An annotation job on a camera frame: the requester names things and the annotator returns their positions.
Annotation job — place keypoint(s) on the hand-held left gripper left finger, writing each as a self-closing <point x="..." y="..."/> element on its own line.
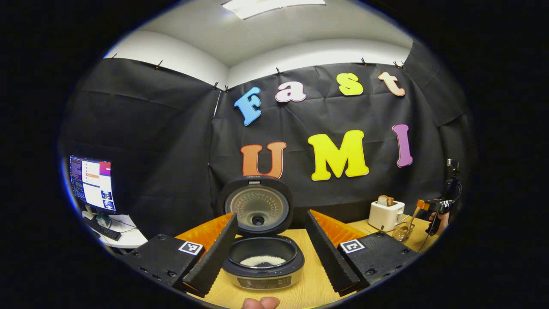
<point x="216" y="257"/>

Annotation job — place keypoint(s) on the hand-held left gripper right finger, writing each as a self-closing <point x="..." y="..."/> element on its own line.
<point x="328" y="257"/>

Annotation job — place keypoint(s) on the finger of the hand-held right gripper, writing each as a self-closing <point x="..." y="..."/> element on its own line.
<point x="423" y="205"/>

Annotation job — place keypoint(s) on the wooden spoon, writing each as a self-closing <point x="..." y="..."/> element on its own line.
<point x="415" y="216"/>

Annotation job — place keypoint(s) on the clear chopstick holder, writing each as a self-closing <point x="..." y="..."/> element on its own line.
<point x="402" y="234"/>

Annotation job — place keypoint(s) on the white rice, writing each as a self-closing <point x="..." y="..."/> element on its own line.
<point x="262" y="261"/>

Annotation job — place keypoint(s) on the dark grey rice cooker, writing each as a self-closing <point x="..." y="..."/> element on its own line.
<point x="257" y="206"/>

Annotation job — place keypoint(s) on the white toaster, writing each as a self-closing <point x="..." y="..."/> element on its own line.
<point x="384" y="216"/>

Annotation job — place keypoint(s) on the white side table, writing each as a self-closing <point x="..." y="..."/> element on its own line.
<point x="128" y="234"/>

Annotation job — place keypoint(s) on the black keyboard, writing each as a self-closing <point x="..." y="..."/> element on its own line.
<point x="103" y="229"/>

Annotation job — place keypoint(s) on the small teal desk device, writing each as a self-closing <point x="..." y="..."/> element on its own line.
<point x="103" y="219"/>

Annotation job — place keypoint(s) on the black backdrop cloth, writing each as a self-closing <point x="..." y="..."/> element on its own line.
<point x="171" y="141"/>

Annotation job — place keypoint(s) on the computer monitor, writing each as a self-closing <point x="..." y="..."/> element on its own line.
<point x="92" y="184"/>

